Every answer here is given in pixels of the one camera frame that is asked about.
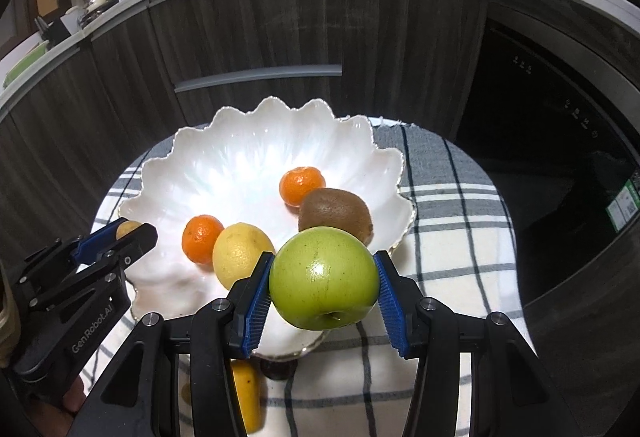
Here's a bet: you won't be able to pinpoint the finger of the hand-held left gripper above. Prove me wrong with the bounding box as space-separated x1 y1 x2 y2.
70 216 129 264
87 222 159 279

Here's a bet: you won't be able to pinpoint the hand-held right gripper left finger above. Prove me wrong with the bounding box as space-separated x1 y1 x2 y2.
65 251 275 437

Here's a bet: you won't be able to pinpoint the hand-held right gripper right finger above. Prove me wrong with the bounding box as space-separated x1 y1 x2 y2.
372 249 583 437

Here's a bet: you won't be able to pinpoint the small tan longan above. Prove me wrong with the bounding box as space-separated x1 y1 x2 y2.
116 220 143 241

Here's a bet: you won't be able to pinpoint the yellow lemon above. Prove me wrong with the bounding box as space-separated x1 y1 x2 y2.
212 223 277 291

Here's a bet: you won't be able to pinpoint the orange tangerine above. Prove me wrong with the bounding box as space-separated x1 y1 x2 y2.
278 166 326 208
181 215 226 266

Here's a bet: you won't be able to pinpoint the green apple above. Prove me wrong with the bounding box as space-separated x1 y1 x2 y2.
269 227 379 331

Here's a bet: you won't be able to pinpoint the brown kiwi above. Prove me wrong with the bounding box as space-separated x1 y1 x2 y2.
298 188 374 248

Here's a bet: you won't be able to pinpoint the white scalloped bowl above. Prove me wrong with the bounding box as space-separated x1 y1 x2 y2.
117 96 417 361

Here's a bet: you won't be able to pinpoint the person's left hand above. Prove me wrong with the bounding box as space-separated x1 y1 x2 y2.
25 379 88 437

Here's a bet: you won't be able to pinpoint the black white checked cloth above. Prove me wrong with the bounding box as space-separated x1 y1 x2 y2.
80 117 526 437

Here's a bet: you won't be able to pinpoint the yellow orange fruit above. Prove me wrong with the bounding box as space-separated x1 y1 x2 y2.
230 359 266 436

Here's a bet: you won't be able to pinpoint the green plastic basin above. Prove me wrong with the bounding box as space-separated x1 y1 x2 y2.
2 42 49 88

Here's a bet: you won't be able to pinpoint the black knife block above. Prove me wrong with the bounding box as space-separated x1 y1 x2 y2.
34 12 84 44

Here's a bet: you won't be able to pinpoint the black built-in dishwasher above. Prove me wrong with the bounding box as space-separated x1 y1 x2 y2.
452 16 640 315

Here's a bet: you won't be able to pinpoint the dark wood base cabinets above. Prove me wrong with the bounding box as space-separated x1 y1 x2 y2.
0 0 640 268

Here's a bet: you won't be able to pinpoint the grey drawer handle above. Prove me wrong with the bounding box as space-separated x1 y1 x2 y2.
174 64 344 94

